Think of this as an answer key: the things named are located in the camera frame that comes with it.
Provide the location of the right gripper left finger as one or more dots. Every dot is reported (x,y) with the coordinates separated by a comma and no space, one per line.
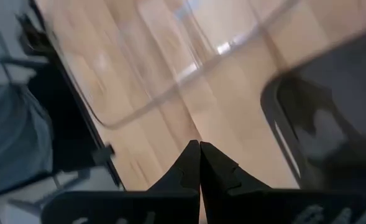
(139,208)

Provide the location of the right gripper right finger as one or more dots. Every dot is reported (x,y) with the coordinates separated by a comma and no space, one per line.
(263,208)

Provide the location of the smoky gray plastic basket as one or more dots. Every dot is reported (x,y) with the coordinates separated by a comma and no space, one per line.
(341,102)

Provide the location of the clear plastic basket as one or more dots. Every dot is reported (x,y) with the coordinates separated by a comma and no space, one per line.
(170,46)

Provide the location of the person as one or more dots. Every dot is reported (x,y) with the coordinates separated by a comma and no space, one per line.
(15,140)

